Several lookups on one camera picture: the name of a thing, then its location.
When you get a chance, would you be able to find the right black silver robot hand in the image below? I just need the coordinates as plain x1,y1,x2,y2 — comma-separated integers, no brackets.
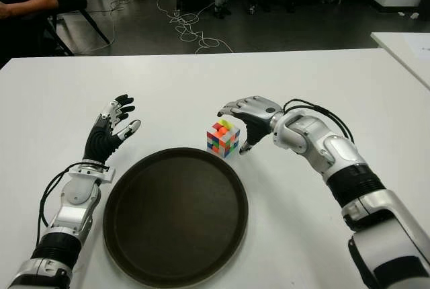
216,94,283,155

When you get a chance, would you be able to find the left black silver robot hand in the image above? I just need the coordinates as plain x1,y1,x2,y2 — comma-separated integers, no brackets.
83,93,142,165

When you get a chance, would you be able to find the multicolour Rubik's cube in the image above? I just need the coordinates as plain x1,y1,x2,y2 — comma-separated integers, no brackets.
206,118,241,159

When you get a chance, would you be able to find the round dark brown plate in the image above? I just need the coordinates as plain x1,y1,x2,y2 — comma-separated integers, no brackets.
102,147,250,286

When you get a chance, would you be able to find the black chair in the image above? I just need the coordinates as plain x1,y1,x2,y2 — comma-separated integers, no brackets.
46,0,112,56

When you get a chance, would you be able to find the seated person black shirt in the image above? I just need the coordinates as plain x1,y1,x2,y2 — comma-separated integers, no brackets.
0,0,89,65

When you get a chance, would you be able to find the white side table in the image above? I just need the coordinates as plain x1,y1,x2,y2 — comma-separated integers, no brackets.
370,32,430,90

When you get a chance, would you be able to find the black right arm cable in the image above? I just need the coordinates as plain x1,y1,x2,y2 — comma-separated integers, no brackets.
283,99,355,144

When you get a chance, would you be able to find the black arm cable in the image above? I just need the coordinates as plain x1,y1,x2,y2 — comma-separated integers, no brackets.
37,163,110,236
283,99,355,144

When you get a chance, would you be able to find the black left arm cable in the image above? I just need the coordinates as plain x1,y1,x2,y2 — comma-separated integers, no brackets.
37,163,110,236

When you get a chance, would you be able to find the white tangled floor cable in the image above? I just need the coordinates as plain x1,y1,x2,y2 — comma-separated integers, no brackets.
110,0,235,55

